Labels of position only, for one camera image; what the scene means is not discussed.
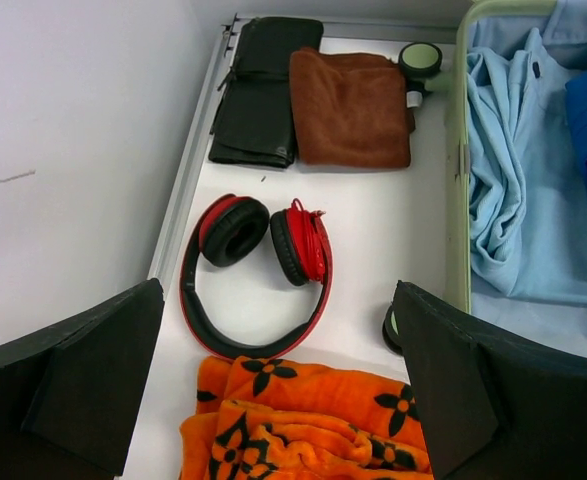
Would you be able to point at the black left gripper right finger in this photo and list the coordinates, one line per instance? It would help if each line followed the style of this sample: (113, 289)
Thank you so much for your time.
(492, 404)

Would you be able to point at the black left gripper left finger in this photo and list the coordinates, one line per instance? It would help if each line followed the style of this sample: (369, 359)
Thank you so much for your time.
(70, 393)

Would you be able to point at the light blue trousers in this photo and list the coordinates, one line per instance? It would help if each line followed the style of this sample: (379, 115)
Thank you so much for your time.
(527, 200)

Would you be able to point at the orange black patterned towel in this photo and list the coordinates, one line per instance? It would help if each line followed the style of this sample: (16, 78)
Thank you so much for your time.
(278, 419)

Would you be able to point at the red black headphones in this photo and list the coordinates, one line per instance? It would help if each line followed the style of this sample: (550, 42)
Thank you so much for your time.
(239, 262)

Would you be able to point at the brown towel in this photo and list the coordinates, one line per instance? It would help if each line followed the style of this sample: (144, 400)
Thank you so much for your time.
(350, 110)

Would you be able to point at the black pouch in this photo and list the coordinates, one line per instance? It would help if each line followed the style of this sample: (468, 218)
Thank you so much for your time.
(254, 122)

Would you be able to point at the light green suitcase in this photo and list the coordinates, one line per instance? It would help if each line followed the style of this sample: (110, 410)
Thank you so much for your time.
(503, 26)

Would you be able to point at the left aluminium table rail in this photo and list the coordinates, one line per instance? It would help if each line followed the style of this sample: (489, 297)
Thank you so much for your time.
(170, 238)

